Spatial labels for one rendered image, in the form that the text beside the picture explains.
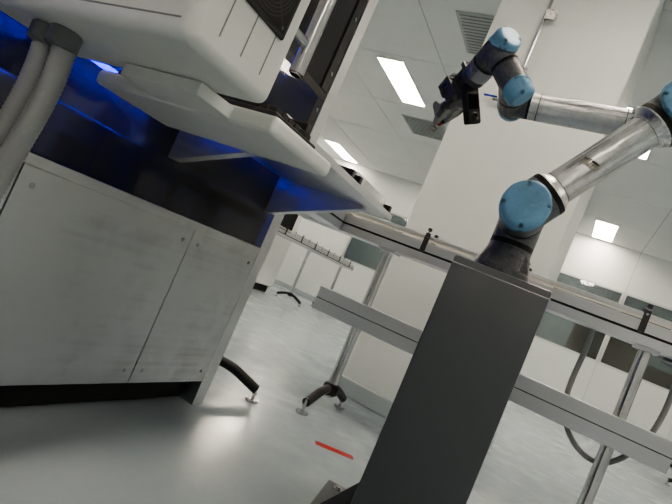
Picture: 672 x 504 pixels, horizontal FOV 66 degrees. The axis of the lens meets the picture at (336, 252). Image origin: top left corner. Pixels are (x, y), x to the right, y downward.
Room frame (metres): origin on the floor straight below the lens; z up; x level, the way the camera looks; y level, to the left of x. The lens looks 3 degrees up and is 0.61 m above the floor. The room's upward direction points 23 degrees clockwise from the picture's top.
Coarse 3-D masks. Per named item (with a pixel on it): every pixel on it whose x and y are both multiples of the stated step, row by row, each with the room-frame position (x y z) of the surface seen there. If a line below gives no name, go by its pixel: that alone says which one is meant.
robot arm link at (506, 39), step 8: (496, 32) 1.30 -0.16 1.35; (504, 32) 1.29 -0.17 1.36; (512, 32) 1.30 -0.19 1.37; (488, 40) 1.32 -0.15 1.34; (496, 40) 1.30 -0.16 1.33; (504, 40) 1.29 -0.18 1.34; (512, 40) 1.29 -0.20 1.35; (520, 40) 1.31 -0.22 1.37; (488, 48) 1.32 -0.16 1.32; (496, 48) 1.31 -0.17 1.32; (504, 48) 1.29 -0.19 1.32; (512, 48) 1.29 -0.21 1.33; (480, 56) 1.35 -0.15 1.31; (488, 56) 1.33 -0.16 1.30; (496, 56) 1.31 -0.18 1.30; (504, 56) 1.30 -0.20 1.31; (480, 64) 1.36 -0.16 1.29; (488, 64) 1.34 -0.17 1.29; (488, 72) 1.37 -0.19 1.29
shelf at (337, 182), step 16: (256, 160) 1.67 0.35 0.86; (272, 160) 1.54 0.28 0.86; (288, 176) 1.71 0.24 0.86; (304, 176) 1.58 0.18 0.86; (320, 176) 1.46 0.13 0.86; (336, 176) 1.36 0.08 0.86; (336, 192) 1.62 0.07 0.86; (352, 192) 1.50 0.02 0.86; (368, 208) 1.66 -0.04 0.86; (384, 208) 1.65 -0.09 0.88
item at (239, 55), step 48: (0, 0) 0.80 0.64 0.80; (48, 0) 0.73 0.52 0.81; (96, 0) 0.68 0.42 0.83; (144, 0) 0.64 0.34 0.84; (192, 0) 0.60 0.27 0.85; (240, 0) 0.64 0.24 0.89; (288, 0) 0.70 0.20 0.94; (96, 48) 0.83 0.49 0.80; (144, 48) 0.71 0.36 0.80; (192, 48) 0.62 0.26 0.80; (240, 48) 0.67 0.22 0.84; (288, 48) 0.74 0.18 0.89; (240, 96) 0.75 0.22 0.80
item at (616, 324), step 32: (320, 224) 2.75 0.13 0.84; (352, 224) 2.57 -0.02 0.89; (384, 224) 2.60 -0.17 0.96; (416, 256) 2.41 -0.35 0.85; (448, 256) 2.35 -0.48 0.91; (544, 288) 2.16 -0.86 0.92; (576, 288) 2.14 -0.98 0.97; (576, 320) 2.11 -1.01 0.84; (608, 320) 2.05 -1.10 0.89; (640, 320) 2.00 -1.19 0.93
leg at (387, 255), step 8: (384, 248) 2.50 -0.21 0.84; (384, 256) 2.51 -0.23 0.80; (392, 256) 2.53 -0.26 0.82; (384, 264) 2.51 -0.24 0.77; (376, 272) 2.52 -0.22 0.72; (384, 272) 2.52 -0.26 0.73; (376, 280) 2.51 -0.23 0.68; (368, 288) 2.52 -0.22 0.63; (376, 288) 2.51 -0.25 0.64; (368, 296) 2.51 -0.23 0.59; (368, 304) 2.51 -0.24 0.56; (352, 328) 2.52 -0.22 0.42; (352, 336) 2.51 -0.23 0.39; (344, 344) 2.52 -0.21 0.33; (352, 344) 2.51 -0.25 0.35; (344, 352) 2.51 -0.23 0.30; (344, 360) 2.51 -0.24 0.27; (336, 368) 2.51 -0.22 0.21; (344, 368) 2.52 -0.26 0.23; (336, 376) 2.51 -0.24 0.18; (336, 384) 2.51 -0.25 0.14
